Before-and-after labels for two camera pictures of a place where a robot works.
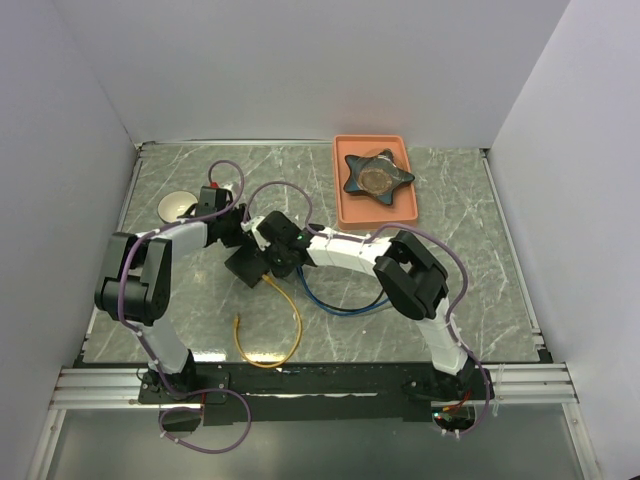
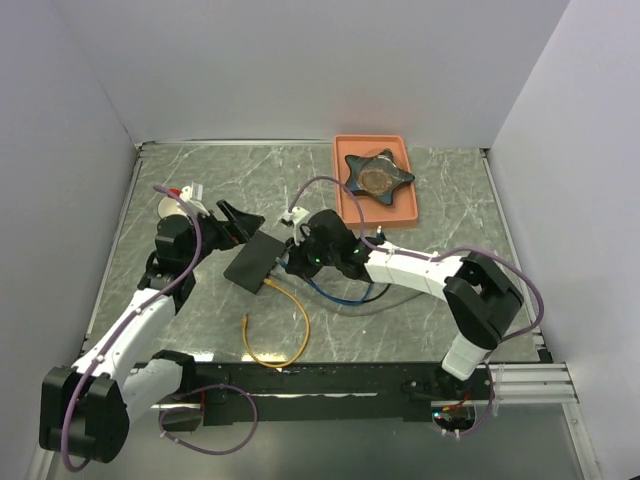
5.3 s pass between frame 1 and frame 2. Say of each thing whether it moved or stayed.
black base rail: stayed
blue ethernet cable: moved
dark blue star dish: stayed
